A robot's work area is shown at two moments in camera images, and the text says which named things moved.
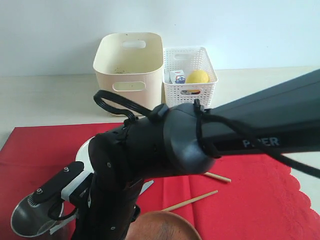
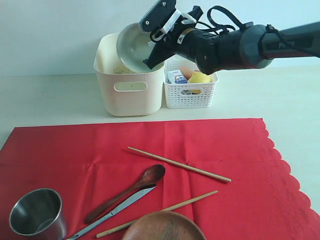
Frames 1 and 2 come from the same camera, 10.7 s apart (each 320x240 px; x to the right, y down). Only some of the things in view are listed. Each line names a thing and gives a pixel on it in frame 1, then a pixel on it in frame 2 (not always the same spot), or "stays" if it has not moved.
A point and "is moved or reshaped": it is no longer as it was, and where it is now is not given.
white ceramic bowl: x=83 y=155 → x=133 y=47
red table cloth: x=255 y=196 stays
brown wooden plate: x=161 y=225 stays
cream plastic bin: x=130 y=64 stays
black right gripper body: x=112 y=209 → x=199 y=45
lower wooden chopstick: x=171 y=208 stays
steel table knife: x=146 y=185 is moved or reshaped
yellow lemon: x=197 y=76 stays
